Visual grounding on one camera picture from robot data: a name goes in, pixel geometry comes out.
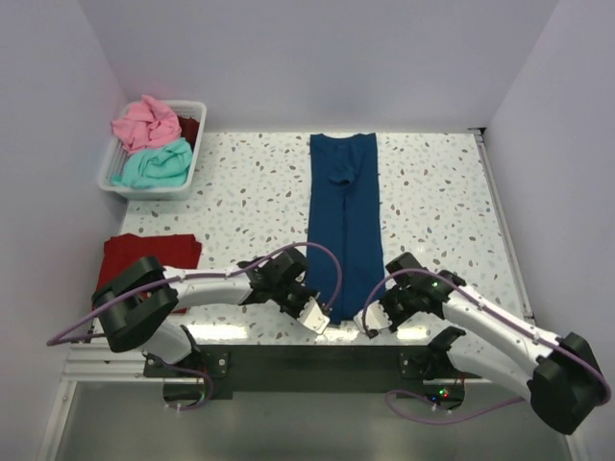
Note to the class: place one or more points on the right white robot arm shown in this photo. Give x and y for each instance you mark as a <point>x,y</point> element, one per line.
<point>558,375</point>

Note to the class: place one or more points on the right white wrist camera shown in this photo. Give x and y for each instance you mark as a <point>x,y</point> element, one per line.
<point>372,319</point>

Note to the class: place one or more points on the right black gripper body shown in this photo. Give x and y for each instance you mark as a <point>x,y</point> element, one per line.
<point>399,305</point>

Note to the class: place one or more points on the dark red t shirt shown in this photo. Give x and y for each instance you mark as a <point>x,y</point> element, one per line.
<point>190,129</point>

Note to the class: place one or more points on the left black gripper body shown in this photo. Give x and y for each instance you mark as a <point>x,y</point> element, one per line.
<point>291,298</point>

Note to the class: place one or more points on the pink t shirt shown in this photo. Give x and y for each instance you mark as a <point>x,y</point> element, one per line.
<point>147,124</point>

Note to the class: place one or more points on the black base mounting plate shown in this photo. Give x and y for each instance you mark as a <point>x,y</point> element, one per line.
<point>321,369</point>

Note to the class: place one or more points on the dark blue t shirt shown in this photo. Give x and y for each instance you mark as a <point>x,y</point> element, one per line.
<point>344,217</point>

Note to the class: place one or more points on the folded red t shirt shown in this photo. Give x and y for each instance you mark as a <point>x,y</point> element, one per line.
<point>178,250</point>

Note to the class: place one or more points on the teal t shirt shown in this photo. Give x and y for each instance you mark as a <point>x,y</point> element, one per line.
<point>167,166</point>

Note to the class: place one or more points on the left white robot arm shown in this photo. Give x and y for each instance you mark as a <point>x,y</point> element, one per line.
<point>140,300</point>

